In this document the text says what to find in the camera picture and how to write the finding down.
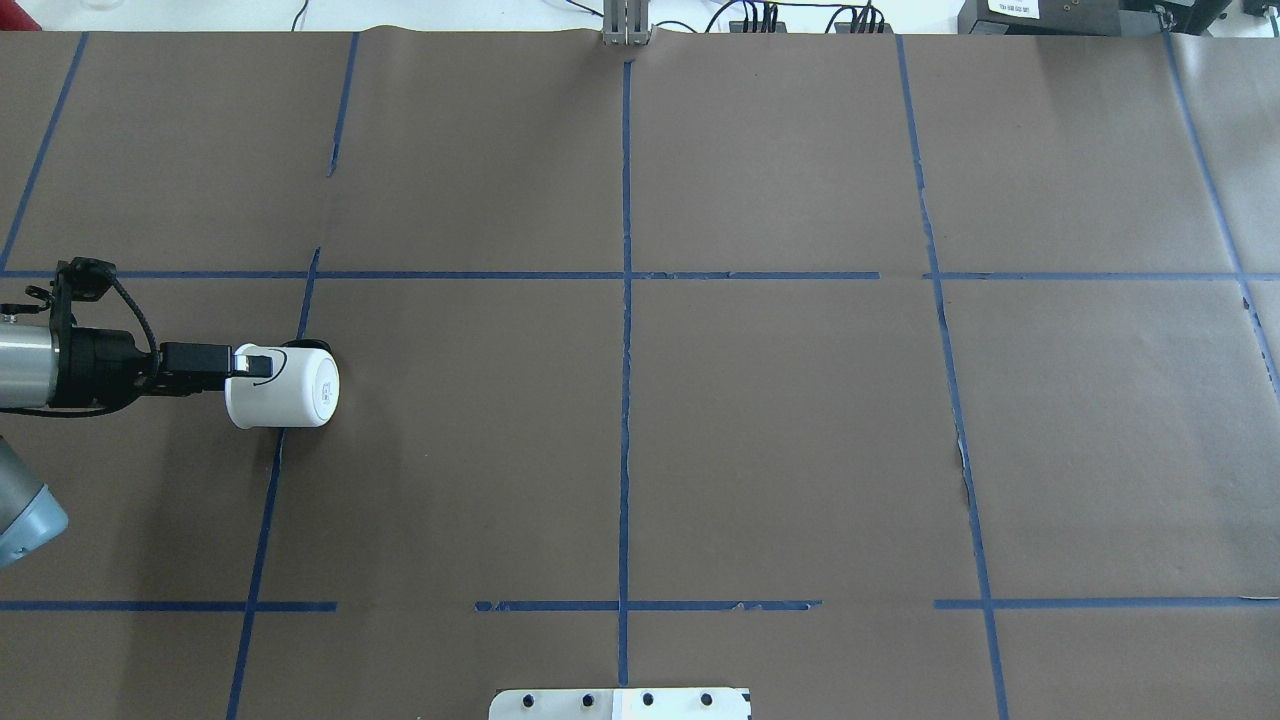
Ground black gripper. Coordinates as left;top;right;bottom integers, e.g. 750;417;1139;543
50;325;236;411

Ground white smiley mug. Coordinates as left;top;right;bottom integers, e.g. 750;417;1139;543
223;340;340;429

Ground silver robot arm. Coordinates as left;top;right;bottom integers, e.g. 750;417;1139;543
1;319;273;568

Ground black box device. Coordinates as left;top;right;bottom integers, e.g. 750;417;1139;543
956;1;1164;37

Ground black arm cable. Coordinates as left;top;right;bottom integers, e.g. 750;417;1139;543
100;270;161;356

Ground aluminium frame post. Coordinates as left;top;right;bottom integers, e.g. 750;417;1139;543
602;0;652;46

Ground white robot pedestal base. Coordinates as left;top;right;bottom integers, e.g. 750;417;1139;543
488;687;753;719

